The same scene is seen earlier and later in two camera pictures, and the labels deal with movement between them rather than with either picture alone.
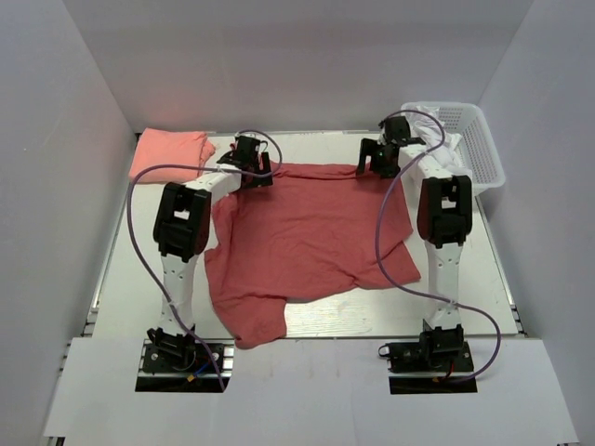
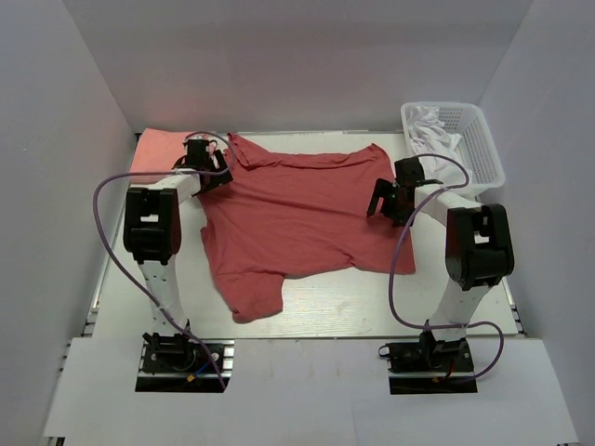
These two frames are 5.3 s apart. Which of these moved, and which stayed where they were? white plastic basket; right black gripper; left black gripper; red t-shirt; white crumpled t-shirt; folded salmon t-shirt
Moved: left black gripper; right black gripper; red t-shirt
Stayed: white crumpled t-shirt; folded salmon t-shirt; white plastic basket
